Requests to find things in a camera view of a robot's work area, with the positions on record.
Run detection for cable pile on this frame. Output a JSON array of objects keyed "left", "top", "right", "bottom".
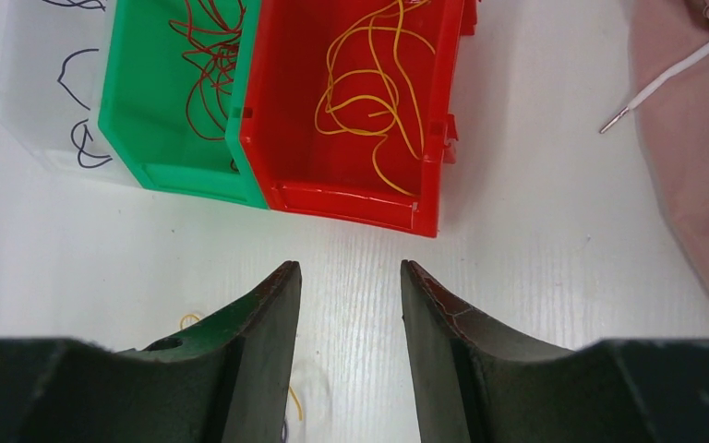
[{"left": 179, "top": 313, "right": 305, "bottom": 443}]

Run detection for pink cloth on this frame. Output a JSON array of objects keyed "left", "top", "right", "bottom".
[{"left": 620, "top": 1, "right": 709, "bottom": 295}]

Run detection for yellow cable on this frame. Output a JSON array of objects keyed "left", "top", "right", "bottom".
[{"left": 314, "top": 0, "right": 439, "bottom": 198}]

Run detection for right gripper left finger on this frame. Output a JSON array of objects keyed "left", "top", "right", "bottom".
[{"left": 0, "top": 261, "right": 302, "bottom": 442}]

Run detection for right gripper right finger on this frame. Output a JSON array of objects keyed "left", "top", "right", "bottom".
[{"left": 401, "top": 260, "right": 709, "bottom": 442}]

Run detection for clear plastic bin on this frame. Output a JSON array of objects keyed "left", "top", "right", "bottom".
[{"left": 0, "top": 1, "right": 138, "bottom": 186}]

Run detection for red plastic bin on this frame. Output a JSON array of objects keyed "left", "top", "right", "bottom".
[{"left": 240, "top": 0, "right": 477, "bottom": 237}]

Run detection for red cable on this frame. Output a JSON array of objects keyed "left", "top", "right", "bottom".
[{"left": 169, "top": 0, "right": 246, "bottom": 142}]

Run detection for green plastic bin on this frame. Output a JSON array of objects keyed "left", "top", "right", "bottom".
[{"left": 98, "top": 1, "right": 266, "bottom": 208}]

